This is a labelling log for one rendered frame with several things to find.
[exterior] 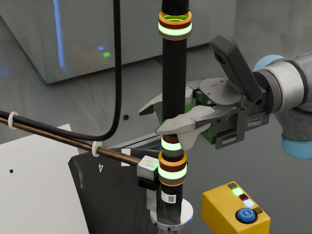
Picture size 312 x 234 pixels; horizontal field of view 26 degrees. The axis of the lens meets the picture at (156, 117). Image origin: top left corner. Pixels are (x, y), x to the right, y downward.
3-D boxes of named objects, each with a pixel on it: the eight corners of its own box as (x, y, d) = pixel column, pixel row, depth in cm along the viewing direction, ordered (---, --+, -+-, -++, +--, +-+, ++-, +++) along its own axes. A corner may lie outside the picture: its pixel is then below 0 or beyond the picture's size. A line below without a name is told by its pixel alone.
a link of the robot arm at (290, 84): (306, 75, 103) (274, 51, 109) (282, 83, 101) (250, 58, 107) (300, 115, 108) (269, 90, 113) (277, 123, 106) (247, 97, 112)
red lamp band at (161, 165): (153, 167, 103) (153, 161, 102) (165, 151, 106) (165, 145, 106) (179, 175, 102) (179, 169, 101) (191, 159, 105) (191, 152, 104)
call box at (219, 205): (200, 221, 178) (201, 191, 172) (231, 209, 182) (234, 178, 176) (234, 262, 166) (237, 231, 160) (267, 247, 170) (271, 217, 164)
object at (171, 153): (158, 153, 102) (158, 147, 101) (167, 141, 104) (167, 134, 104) (178, 159, 101) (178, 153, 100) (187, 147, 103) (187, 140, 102)
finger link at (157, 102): (139, 139, 102) (197, 128, 104) (139, 107, 98) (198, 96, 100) (133, 127, 104) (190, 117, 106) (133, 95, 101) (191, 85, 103)
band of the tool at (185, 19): (153, 37, 90) (153, 18, 88) (167, 24, 93) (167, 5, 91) (183, 45, 88) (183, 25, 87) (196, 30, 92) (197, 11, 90)
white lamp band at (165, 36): (153, 35, 90) (153, 31, 89) (167, 22, 93) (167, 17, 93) (183, 43, 88) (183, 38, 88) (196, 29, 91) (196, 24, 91)
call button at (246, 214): (234, 215, 166) (235, 210, 165) (248, 210, 167) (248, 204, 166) (243, 225, 163) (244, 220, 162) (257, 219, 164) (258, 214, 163)
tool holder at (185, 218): (131, 219, 110) (130, 173, 104) (151, 192, 115) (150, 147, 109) (182, 237, 107) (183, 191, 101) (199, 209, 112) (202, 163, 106)
